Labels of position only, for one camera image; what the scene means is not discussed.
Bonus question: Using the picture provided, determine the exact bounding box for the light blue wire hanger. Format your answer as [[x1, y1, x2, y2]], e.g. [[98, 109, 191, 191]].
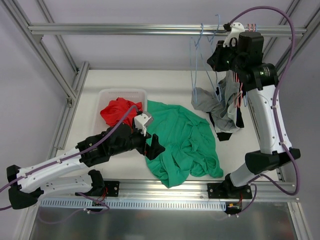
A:
[[189, 23, 204, 103]]

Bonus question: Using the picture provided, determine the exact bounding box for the green tank top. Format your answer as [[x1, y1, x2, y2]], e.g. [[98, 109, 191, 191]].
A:
[[145, 100, 224, 188]]

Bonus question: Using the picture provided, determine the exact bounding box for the red tank top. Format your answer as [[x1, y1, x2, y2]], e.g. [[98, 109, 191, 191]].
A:
[[100, 97, 143, 127]]

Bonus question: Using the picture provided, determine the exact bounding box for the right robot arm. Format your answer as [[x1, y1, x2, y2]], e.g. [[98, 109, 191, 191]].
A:
[[207, 31, 301, 199]]

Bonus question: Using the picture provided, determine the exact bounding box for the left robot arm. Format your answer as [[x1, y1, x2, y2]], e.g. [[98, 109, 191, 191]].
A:
[[6, 123, 166, 210]]

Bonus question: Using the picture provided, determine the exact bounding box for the grey garment on hanger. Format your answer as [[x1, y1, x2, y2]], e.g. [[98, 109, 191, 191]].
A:
[[191, 76, 244, 134]]

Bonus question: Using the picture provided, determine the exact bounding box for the black garment on hanger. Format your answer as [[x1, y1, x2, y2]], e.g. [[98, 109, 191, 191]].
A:
[[207, 71, 245, 142]]

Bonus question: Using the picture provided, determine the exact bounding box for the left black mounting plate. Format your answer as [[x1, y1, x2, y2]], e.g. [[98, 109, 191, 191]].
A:
[[102, 180, 120, 198]]

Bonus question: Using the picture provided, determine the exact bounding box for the black mounting plate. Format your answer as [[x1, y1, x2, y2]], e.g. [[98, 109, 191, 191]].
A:
[[102, 180, 120, 198], [207, 182, 253, 200]]

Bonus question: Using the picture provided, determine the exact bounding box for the white plastic perforated basket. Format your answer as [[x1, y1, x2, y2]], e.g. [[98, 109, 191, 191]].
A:
[[90, 88, 148, 135]]

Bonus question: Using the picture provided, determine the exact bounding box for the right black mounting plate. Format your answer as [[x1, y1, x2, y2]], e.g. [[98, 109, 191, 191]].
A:
[[207, 182, 253, 200]]

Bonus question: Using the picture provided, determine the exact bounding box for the pink wire hanger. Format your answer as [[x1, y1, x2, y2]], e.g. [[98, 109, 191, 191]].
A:
[[232, 23, 257, 108]]

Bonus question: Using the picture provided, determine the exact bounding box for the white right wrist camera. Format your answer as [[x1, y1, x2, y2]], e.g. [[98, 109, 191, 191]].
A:
[[223, 22, 245, 48]]

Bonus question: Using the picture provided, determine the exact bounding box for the aluminium frame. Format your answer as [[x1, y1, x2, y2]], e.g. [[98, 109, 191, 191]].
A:
[[0, 0, 320, 208]]

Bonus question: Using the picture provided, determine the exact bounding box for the white slotted cable duct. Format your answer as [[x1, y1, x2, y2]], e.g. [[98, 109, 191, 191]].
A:
[[40, 197, 227, 212]]

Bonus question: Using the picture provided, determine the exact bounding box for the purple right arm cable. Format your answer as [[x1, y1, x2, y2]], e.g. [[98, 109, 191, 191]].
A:
[[226, 6, 301, 196]]

